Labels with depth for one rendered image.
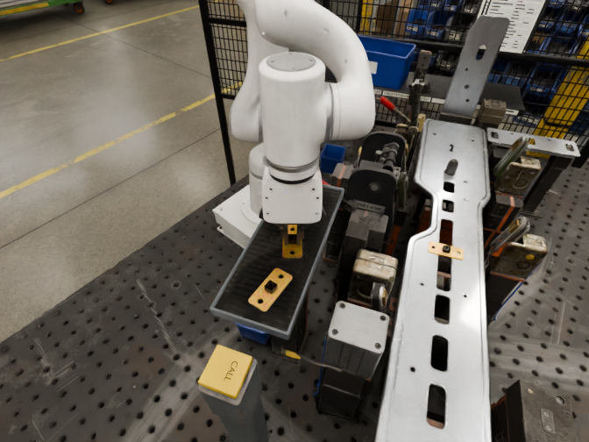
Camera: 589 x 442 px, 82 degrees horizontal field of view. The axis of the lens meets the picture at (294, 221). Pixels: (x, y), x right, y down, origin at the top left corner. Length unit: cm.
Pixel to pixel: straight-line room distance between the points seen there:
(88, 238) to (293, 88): 227
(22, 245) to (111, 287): 153
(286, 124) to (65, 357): 99
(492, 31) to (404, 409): 118
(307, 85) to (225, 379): 41
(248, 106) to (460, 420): 82
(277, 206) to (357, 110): 20
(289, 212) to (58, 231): 229
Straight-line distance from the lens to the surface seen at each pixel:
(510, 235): 96
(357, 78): 49
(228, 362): 55
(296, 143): 47
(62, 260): 253
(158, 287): 124
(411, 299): 82
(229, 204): 128
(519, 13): 172
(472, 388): 77
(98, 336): 122
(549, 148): 148
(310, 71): 44
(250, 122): 97
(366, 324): 64
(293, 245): 66
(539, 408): 78
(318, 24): 53
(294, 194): 54
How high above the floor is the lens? 167
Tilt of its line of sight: 46 degrees down
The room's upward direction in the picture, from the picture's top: straight up
